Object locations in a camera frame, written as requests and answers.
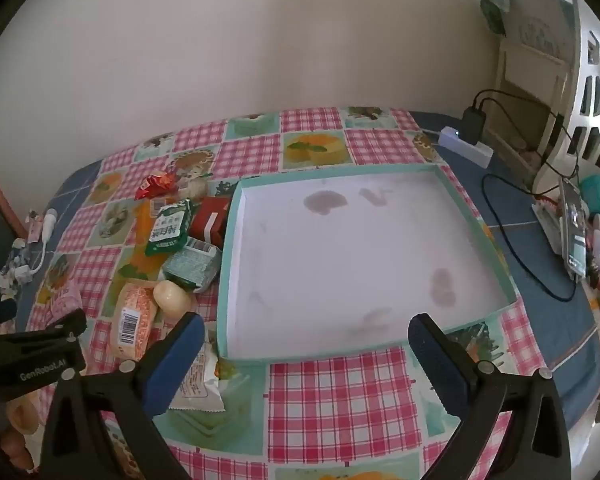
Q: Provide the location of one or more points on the phone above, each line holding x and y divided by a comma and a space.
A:
574, 230

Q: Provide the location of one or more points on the teal grey snack packet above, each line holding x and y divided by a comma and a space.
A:
190, 265

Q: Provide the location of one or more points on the green cloth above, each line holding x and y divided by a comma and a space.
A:
495, 2

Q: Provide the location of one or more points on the red shiny snack packet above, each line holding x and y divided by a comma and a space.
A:
155, 183

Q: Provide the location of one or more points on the red carton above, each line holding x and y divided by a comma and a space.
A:
210, 222

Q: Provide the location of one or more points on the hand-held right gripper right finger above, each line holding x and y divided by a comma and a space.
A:
437, 365

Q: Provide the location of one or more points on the orange bread packet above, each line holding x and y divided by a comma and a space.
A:
130, 325

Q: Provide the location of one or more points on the small pink packet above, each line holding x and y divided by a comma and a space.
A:
32, 220

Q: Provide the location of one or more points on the person's left hand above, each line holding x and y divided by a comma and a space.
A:
15, 452

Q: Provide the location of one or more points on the white wooden chair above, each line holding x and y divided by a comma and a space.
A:
530, 85

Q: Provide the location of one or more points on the white cutout shelf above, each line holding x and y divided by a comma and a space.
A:
595, 65

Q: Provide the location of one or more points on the green snack packet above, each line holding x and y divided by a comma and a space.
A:
167, 227

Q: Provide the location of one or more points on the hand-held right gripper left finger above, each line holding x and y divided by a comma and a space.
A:
177, 360

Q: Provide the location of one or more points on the black charger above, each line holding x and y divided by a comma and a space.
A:
473, 125

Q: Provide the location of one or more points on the pale cracker packet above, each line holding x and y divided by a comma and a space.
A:
197, 187

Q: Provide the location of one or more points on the white green-edged snack packet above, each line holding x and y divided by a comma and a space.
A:
200, 385

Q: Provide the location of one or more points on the cream bun packet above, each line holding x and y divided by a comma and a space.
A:
172, 300

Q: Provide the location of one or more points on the pink snack packet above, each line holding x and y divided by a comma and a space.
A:
62, 305

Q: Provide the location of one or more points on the checked printed tablecloth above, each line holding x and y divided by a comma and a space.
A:
330, 410

